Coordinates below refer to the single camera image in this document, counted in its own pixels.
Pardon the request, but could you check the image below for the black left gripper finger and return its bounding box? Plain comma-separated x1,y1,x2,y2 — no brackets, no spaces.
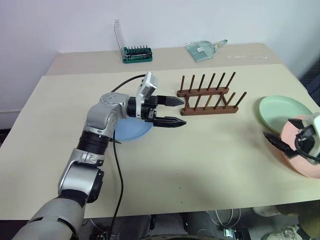
157,95,186,108
152,115,188,129

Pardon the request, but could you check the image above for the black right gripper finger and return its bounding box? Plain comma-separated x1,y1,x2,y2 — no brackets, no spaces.
264,132,293,154
287,117,305,132

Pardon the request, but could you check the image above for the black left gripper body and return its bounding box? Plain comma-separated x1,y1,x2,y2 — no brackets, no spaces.
141,95,161,125

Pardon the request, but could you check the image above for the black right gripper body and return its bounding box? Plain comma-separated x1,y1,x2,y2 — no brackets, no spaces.
294,126,315,151

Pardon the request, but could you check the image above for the pink plate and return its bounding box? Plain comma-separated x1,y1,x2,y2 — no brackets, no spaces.
270,115,320,179

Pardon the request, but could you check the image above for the wooden dish rack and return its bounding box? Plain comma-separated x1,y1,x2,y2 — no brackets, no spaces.
176,71,248,117

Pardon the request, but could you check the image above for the green plate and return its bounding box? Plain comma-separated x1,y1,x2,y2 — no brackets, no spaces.
258,95,314,134

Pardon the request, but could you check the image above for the blue plate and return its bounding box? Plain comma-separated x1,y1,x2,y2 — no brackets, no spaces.
112,117,155,144

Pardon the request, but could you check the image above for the dark woven chair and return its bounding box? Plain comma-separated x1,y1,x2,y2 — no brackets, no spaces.
299,57,320,101

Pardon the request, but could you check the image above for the green screwdriver bit set case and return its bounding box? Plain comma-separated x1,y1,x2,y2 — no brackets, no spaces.
114,18,154,64

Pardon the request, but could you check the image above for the white shoe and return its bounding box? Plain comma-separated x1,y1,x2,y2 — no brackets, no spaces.
251,204,285,218

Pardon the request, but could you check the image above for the white laced sneaker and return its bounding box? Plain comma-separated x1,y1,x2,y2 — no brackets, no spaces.
262,224,302,240

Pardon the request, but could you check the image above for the dark rounded robot housing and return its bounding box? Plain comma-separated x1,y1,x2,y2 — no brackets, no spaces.
138,232,252,240

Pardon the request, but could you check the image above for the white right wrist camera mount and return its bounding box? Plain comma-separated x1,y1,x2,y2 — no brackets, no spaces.
298,113,320,166

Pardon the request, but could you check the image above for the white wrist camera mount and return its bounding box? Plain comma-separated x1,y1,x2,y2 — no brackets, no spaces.
135,71,160,121
298,113,320,166

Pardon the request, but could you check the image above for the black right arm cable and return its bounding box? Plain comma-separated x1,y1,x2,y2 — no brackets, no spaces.
294,138,320,161

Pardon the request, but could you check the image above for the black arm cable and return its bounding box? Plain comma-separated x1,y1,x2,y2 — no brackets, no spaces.
294,138,320,161
109,73,149,235

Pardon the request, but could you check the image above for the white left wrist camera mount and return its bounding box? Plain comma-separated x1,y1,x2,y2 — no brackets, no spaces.
135,71,160,121

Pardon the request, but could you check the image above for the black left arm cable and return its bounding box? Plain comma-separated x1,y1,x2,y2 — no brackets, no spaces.
109,73,149,235

